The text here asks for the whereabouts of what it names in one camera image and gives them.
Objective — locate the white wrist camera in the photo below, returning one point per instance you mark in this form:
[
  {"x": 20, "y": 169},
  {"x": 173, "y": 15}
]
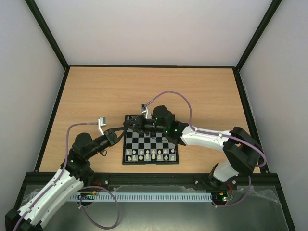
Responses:
[
  {"x": 101, "y": 124},
  {"x": 146, "y": 111}
]

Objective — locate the black and white chessboard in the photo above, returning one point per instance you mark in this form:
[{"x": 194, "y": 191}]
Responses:
[{"x": 152, "y": 141}]

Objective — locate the black enclosure frame post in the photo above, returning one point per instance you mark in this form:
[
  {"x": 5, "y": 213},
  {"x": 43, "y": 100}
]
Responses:
[
  {"x": 258, "y": 32},
  {"x": 47, "y": 32}
]

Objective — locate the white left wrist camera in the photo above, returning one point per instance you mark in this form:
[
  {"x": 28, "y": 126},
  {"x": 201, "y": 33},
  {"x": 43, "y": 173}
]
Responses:
[{"x": 101, "y": 124}]

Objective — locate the black aluminium rail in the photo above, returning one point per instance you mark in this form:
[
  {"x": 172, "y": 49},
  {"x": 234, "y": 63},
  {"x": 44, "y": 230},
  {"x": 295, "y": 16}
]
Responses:
[{"x": 196, "y": 181}]

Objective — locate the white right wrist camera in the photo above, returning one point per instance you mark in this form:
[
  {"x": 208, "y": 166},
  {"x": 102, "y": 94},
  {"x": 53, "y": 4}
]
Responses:
[{"x": 146, "y": 111}]

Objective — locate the black enclosure frame post left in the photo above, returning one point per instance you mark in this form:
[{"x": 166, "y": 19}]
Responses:
[{"x": 47, "y": 32}]

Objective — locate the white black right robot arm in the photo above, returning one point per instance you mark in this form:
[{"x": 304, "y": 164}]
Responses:
[{"x": 241, "y": 150}]

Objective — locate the white cable duct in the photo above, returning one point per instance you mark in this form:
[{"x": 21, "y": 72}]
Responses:
[{"x": 145, "y": 197}]

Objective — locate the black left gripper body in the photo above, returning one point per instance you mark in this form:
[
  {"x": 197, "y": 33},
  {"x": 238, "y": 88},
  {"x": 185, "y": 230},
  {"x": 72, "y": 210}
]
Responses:
[{"x": 107, "y": 142}]

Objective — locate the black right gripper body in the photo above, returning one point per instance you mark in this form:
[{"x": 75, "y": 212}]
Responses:
[{"x": 138, "y": 122}]

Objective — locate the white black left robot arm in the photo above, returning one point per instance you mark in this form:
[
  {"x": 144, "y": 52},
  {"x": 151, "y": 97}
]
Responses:
[{"x": 74, "y": 174}]

